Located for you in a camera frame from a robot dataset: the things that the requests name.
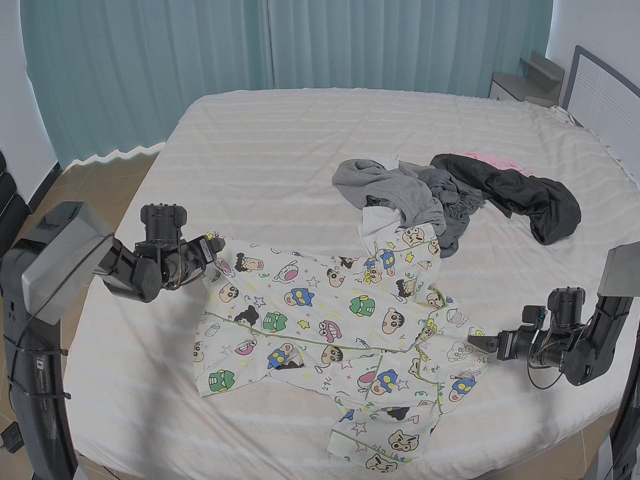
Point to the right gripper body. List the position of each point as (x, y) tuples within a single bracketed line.
[(515, 344)]

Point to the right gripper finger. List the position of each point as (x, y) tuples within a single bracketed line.
[(492, 349), (487, 338)]

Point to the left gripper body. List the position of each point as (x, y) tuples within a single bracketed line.
[(195, 255)]

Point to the white printed pyjama top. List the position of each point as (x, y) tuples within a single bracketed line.
[(300, 318)]

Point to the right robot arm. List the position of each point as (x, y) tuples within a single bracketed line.
[(620, 268)]

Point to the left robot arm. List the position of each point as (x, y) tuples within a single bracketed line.
[(55, 263)]

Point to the dark grey garment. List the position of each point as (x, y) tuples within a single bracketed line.
[(455, 218)]

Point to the bed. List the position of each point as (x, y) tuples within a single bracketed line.
[(300, 143)]

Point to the black garment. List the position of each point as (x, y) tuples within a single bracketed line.
[(525, 188)]

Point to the white garment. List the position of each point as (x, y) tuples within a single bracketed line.
[(375, 220)]

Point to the pink garment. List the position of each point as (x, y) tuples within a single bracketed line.
[(487, 158)]

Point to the blue-green curtain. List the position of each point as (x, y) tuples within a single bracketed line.
[(150, 43), (400, 28)]

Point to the grey bedside table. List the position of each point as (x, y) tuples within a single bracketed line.
[(510, 87)]

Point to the black power adapter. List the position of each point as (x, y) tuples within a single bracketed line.
[(11, 438)]

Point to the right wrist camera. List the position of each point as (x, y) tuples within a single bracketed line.
[(532, 314)]

